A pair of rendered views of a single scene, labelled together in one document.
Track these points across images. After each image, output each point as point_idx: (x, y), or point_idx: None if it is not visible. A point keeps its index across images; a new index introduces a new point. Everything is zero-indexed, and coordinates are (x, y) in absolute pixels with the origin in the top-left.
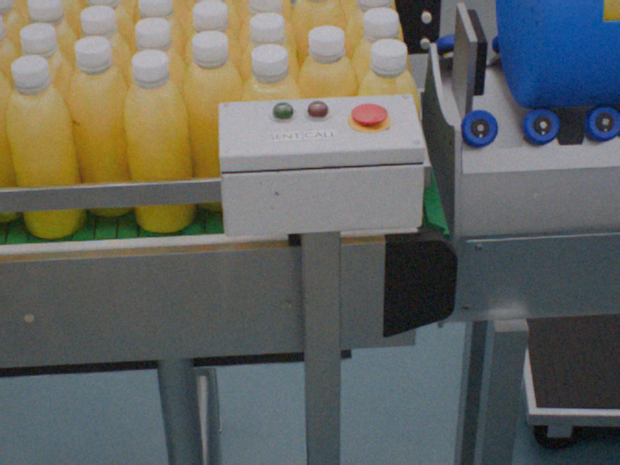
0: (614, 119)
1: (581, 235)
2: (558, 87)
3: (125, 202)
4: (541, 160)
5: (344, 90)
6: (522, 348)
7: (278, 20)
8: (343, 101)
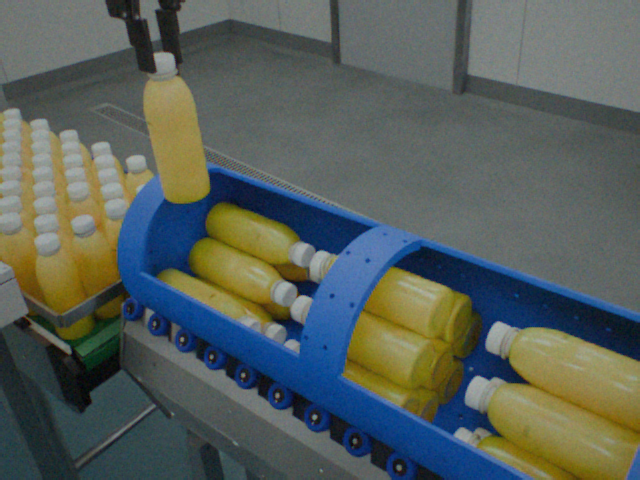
0: (187, 340)
1: (179, 404)
2: (141, 303)
3: None
4: (157, 344)
5: None
6: (199, 458)
7: (45, 203)
8: None
